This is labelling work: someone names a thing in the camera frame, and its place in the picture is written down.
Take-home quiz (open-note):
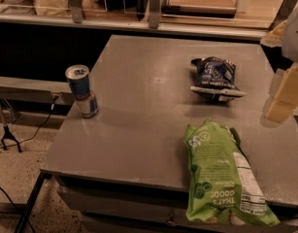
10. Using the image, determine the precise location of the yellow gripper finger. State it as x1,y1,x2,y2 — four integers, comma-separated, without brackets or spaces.
264,63,298,124
260,20,286,48

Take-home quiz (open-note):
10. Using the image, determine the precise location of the metal shelf post left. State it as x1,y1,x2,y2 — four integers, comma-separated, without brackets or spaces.
69,0,83,23

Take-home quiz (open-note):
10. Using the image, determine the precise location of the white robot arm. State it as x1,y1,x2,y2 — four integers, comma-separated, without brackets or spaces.
260,7,298,123

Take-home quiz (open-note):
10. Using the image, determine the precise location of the metal shelf bracket right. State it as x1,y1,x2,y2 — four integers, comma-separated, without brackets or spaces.
269,0,298,30

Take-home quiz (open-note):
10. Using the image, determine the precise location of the green chip bag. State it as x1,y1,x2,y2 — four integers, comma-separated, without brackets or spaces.
183,118,280,226

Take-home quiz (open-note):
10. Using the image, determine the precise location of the blue chip bag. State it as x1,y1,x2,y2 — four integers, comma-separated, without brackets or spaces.
190,56,247,102

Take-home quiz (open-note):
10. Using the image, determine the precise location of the wooden board on shelf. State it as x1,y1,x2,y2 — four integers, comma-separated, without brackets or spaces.
161,0,237,18

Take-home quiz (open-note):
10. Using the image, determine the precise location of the black table leg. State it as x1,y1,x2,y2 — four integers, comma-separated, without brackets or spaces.
14,172,51,233

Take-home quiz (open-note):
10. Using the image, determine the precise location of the metal shelf post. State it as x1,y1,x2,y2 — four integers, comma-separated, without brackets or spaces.
69,0,83,23
149,0,160,29

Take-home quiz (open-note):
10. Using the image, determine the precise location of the metal shelf post middle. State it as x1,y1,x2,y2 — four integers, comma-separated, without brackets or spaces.
149,0,160,29

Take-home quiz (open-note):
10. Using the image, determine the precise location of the black floor cable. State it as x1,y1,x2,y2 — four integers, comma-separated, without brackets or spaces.
0,180,36,233

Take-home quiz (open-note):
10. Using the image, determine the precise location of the redbull can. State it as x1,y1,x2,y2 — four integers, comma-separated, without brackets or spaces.
65,64,98,118

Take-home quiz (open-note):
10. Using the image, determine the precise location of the black tripod stand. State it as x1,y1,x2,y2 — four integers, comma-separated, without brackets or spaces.
0,99,21,152

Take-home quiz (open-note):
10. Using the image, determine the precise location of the black power cable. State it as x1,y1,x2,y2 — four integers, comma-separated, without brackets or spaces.
12,94,60,146

